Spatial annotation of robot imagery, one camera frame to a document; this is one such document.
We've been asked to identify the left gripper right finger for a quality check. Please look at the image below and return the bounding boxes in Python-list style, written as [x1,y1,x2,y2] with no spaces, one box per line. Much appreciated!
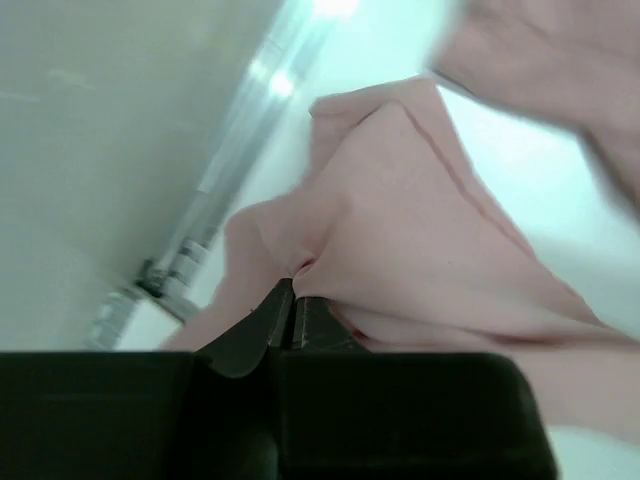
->
[282,298,558,479]

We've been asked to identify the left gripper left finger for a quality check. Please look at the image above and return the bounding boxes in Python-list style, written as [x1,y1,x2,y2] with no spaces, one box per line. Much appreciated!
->
[1,279,294,479]

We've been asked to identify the pink trousers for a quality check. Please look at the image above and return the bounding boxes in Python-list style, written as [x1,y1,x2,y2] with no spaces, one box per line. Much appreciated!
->
[166,1,639,443]

